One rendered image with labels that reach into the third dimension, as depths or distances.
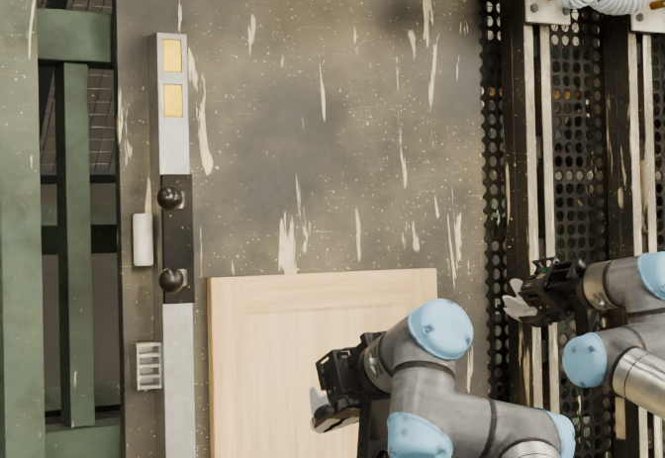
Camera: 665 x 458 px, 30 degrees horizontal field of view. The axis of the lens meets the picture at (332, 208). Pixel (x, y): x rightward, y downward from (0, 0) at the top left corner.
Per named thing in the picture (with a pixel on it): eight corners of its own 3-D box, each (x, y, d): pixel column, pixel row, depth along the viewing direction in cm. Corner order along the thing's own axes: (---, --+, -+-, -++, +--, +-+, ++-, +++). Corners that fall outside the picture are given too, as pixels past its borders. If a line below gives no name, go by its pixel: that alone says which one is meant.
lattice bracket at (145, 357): (130, 388, 192) (138, 390, 190) (129, 342, 192) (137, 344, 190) (154, 386, 194) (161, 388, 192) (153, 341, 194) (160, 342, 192)
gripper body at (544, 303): (529, 259, 208) (585, 248, 198) (559, 292, 211) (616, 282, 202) (513, 295, 204) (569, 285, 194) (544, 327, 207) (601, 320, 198)
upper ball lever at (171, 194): (166, 212, 193) (154, 211, 179) (166, 188, 193) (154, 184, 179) (191, 212, 193) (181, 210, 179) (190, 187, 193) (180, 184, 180)
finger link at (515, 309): (488, 291, 213) (527, 284, 206) (509, 312, 216) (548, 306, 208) (481, 305, 212) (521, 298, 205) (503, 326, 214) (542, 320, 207)
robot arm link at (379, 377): (436, 382, 156) (381, 387, 151) (418, 394, 159) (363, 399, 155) (421, 325, 158) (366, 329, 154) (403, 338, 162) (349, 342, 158)
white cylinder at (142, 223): (130, 214, 193) (131, 265, 193) (137, 214, 190) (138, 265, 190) (147, 214, 195) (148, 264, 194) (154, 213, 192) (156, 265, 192)
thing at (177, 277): (168, 290, 193) (156, 294, 179) (167, 265, 193) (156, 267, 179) (193, 289, 193) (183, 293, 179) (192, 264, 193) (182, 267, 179)
